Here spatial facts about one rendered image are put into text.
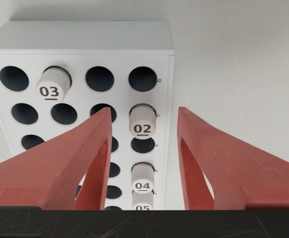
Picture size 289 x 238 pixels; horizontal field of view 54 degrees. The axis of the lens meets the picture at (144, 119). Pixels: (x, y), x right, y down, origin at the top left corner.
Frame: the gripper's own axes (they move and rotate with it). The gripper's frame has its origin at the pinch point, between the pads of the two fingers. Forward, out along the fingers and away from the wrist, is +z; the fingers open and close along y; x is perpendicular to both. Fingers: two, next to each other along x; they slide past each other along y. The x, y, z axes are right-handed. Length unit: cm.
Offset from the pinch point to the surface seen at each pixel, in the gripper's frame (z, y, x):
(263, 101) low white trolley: 5.3, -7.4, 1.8
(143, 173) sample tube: 0.8, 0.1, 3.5
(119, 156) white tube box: 1.5, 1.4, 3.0
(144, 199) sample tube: 0.6, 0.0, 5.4
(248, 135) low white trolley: 5.3, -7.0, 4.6
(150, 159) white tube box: 1.5, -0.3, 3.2
